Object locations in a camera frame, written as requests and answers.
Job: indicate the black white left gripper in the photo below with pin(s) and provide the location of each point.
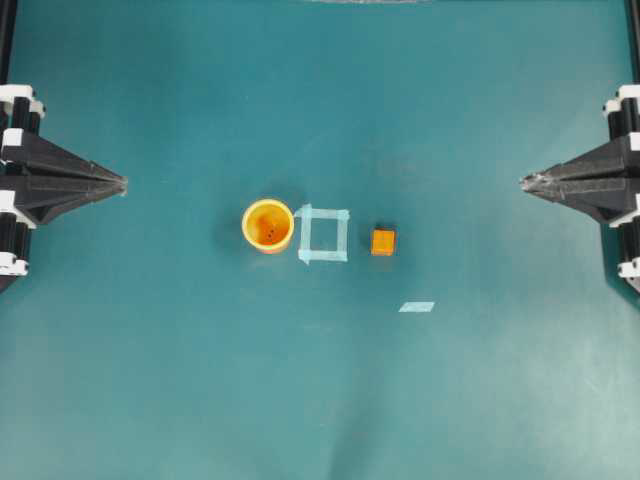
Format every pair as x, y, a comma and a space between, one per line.
30, 200

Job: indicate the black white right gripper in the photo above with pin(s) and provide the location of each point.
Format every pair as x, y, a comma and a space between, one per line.
604, 182

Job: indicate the orange cube block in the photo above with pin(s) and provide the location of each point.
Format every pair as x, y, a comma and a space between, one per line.
383, 242

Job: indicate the orange yellow plastic cup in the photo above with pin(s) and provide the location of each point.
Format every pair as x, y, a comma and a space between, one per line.
268, 226

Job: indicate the light blue tape strip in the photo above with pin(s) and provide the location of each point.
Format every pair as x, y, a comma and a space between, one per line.
417, 307

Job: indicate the light blue tape square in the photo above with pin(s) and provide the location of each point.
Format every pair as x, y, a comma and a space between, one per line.
323, 234

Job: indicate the black left frame post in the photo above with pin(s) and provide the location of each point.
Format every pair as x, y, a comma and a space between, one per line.
8, 11

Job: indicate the black frame post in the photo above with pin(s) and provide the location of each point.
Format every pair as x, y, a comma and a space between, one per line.
633, 28
8, 11

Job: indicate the black right frame post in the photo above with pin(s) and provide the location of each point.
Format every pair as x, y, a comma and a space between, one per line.
633, 28

